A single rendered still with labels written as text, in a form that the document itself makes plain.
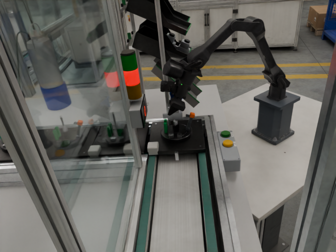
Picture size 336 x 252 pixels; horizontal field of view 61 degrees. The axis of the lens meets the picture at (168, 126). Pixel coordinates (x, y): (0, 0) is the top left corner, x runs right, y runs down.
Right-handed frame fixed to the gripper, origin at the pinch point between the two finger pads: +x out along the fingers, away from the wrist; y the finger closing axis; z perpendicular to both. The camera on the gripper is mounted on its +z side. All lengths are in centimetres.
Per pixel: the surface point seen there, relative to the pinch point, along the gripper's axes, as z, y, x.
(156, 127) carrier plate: 0.4, -6.5, 16.9
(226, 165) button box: -26.2, 19.0, 5.1
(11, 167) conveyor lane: 51, 16, 48
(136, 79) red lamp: 19.0, 20.7, -13.7
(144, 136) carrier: 4.7, 0.4, 19.5
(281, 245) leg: -108, -9, 64
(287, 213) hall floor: -119, -35, 59
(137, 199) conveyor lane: 3.0, 37.2, 19.7
